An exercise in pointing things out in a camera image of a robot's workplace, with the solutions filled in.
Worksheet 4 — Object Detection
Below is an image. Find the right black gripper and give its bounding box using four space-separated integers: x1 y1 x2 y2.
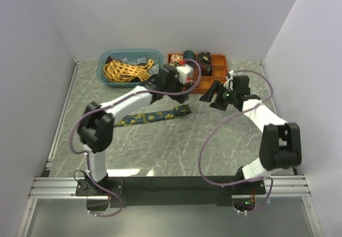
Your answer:
199 80 237 112

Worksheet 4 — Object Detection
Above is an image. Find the blue floral tie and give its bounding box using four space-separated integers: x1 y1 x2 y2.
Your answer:
114 105 191 128

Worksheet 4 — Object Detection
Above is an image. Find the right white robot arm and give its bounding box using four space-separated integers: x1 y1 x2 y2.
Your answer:
200 75 302 194

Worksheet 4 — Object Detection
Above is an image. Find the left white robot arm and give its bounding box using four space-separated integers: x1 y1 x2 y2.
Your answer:
73 63 195 195

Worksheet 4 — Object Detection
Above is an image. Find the red striped rolled tie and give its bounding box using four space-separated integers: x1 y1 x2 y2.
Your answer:
182 74 198 91

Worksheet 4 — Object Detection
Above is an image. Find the red white rolled tie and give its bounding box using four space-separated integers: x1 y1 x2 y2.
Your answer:
169 54 183 67

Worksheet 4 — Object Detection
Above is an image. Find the maroon rolled tie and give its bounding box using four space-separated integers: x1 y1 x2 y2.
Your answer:
199 62 212 76

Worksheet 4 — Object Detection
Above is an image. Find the orange divided tray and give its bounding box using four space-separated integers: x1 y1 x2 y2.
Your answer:
167 53 228 94

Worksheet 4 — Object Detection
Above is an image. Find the teal rolled tie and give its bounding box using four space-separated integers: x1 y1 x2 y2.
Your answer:
183 50 197 60

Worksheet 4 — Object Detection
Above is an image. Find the black floral rolled tie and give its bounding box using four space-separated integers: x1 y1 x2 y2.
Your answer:
197 51 212 65

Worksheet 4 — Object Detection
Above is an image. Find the yellow patterned tie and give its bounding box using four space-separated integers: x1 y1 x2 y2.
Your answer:
103 60 150 83

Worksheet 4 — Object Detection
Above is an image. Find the blue plastic bin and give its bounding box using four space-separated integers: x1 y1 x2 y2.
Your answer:
97 49 164 88

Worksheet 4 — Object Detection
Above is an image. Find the dark tie in bin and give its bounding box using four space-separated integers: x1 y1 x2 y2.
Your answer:
105 56 116 65

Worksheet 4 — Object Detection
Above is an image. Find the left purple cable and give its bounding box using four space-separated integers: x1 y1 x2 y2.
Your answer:
69 58 201 217

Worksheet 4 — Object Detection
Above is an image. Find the purple cable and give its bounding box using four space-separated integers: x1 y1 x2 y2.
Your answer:
199 70 275 215
69 58 201 217

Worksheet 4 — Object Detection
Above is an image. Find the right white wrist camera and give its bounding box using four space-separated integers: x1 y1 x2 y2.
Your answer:
223 70 235 89

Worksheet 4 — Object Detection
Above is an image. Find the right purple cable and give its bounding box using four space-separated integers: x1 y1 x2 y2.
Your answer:
199 70 275 215

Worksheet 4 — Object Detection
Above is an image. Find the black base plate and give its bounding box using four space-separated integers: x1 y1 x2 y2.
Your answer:
76 176 267 209

